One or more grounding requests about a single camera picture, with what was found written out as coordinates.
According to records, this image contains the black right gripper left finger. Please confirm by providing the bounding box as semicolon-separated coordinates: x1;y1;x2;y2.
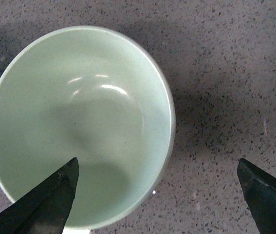
0;157;79;234

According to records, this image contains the green plastic bowl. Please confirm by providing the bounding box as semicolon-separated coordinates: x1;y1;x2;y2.
0;26;176;233

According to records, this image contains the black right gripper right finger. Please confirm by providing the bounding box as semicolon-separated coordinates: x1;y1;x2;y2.
237;158;276;234

